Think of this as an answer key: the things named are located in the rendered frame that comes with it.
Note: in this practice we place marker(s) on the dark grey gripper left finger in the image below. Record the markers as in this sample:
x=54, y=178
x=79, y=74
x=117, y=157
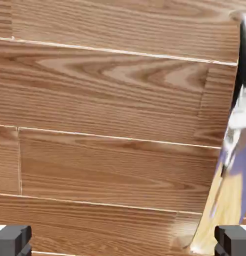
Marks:
x=9, y=242

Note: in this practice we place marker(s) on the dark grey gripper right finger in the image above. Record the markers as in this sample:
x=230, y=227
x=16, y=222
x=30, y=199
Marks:
x=237, y=243

